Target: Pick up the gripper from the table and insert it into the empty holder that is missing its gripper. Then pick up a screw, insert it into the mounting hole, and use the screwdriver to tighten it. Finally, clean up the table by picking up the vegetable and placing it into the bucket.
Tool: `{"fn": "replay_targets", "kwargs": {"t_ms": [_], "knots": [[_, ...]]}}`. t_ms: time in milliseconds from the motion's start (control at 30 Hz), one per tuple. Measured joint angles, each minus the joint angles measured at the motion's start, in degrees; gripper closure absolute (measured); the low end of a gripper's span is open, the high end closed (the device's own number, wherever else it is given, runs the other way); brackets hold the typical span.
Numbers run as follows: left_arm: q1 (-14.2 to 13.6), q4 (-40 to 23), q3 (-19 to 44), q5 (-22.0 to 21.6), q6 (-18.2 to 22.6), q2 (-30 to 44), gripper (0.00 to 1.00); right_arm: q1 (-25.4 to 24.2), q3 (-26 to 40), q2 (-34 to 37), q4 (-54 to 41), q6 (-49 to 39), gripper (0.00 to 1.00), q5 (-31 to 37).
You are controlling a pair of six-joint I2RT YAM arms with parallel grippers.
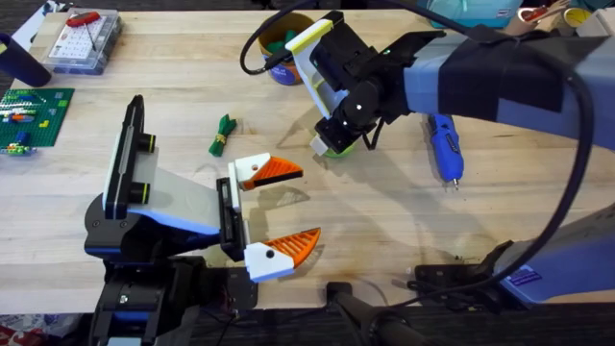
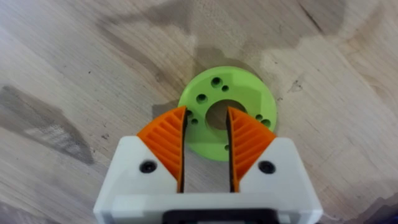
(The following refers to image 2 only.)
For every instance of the green disc with holes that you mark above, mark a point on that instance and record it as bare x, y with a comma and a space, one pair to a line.
245, 93

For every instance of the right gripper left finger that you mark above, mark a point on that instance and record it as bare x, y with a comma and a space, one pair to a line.
155, 155

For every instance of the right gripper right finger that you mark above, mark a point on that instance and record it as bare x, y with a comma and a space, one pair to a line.
264, 158

